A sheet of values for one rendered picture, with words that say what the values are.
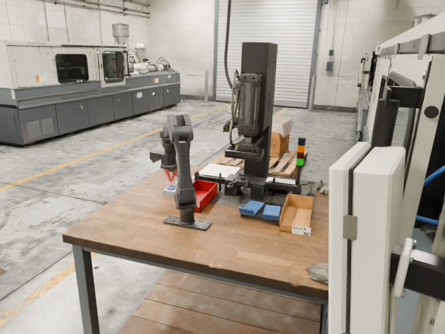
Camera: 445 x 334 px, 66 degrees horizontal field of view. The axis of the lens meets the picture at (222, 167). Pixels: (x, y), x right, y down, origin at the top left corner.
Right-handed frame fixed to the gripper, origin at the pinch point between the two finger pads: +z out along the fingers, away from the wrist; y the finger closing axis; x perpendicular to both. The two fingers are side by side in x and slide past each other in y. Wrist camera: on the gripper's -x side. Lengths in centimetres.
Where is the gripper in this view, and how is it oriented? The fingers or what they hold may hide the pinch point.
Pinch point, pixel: (171, 180)
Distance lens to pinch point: 175.7
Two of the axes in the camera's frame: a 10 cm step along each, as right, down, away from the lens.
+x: 9.5, 1.3, -3.0
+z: -0.3, 9.5, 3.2
